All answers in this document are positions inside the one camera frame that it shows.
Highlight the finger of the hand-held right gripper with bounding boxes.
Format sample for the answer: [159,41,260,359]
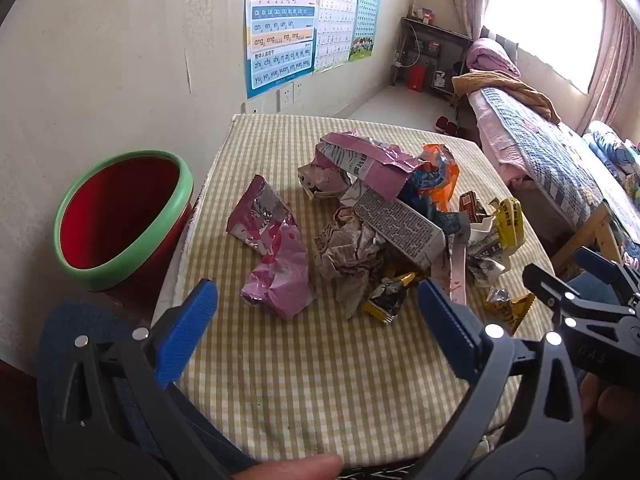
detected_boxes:
[574,245,640,306]
[522,262,640,376]

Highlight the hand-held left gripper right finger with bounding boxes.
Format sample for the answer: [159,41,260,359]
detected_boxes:
[417,279,588,480]

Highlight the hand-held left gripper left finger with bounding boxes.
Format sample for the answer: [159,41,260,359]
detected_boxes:
[37,279,236,480]

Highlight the yellow zigzag-edged wrapper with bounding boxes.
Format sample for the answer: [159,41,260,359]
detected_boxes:
[484,287,537,336]

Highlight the pink white ice-cream wrapper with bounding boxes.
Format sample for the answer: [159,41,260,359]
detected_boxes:
[447,242,469,307]

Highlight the silver yellow snack packet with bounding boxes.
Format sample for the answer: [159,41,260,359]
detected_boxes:
[362,271,418,323]

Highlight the silver wrapper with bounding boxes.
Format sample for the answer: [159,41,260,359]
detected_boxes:
[467,240,507,288]

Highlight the white paper cup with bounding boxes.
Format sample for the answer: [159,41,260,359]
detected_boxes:
[467,220,496,247]

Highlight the pink foil wrapper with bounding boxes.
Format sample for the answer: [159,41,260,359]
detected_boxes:
[226,175,316,321]

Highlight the brown snack wrapper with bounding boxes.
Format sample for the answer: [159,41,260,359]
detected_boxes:
[459,191,488,223]

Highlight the grey printed carton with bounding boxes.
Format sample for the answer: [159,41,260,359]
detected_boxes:
[352,189,446,271]

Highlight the large brown paper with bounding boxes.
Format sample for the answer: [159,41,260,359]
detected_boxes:
[314,207,388,318]

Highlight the red bin with green rim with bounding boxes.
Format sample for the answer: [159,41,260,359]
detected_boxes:
[53,149,195,292]

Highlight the orange snack wrapper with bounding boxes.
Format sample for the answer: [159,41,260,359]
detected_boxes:
[420,144,461,211]

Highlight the purple snack wrapper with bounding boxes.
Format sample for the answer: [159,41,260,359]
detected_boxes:
[320,131,426,198]

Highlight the small paper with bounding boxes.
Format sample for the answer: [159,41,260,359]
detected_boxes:
[298,157,352,202]

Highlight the person's right hand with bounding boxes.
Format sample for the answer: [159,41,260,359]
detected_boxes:
[579,374,640,443]

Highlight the person's left hand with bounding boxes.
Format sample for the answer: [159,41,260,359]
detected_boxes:
[234,452,346,480]

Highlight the bed with quilts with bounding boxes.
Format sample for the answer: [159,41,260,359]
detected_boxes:
[480,87,640,261]

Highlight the blue printed pillows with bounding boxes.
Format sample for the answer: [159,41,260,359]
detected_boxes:
[585,120,640,181]

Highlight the yellow checked tablecloth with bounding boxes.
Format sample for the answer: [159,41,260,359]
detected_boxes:
[150,112,558,471]

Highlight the pink bed sheet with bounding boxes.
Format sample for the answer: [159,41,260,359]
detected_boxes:
[467,92,531,186]

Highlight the brown blanket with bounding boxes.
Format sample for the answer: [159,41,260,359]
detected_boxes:
[452,69,562,123]

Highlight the folded pink quilt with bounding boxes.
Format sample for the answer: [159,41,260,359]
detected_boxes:
[466,37,522,78]

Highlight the window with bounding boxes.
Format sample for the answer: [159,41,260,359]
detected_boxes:
[485,0,608,93]

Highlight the dark metal shelf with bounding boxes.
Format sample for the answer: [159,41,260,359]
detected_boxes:
[390,16,476,103]

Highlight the wooden bed frame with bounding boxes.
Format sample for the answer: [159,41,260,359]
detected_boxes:
[550,205,631,276]

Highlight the blue lettered wall poster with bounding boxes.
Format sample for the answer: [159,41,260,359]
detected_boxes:
[243,0,319,100]

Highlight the white yellow wall chart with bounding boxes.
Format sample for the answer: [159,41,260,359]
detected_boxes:
[312,0,363,75]

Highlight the teal wall chart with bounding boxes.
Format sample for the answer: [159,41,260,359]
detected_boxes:
[347,0,383,63]

